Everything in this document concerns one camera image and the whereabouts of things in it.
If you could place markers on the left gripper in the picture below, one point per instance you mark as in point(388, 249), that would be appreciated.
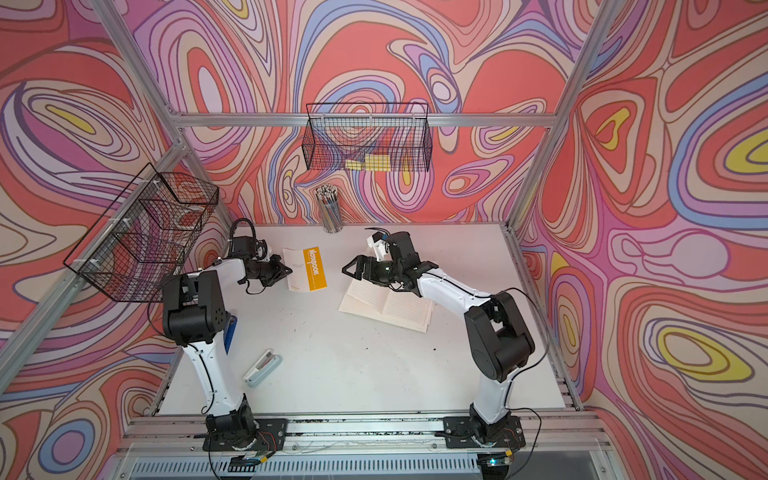
point(280, 274)

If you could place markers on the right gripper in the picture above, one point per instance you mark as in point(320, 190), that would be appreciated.
point(361, 260)

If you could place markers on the cream lined notebook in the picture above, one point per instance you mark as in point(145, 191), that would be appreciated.
point(308, 273)
point(401, 309)

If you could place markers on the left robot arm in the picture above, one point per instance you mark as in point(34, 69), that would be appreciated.
point(196, 319)

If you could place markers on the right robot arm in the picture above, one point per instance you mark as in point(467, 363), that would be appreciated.
point(500, 341)

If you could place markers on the metal pen cup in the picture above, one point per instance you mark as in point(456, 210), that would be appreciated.
point(329, 202)

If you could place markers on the light blue white stapler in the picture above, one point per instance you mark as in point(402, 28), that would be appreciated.
point(262, 368)

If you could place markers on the yellow sticky notes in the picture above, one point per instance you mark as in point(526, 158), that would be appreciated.
point(370, 163)

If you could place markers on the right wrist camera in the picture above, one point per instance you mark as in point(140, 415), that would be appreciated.
point(378, 245)

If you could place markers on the black wire basket back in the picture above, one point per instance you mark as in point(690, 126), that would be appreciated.
point(338, 131)

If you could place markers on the black wire basket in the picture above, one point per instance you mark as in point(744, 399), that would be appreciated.
point(338, 131)
point(144, 235)

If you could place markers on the black wire basket left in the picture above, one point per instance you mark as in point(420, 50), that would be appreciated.
point(144, 235)

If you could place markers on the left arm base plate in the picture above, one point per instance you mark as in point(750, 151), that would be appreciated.
point(268, 435)

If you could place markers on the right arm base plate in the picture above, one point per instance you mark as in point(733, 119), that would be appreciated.
point(464, 432)

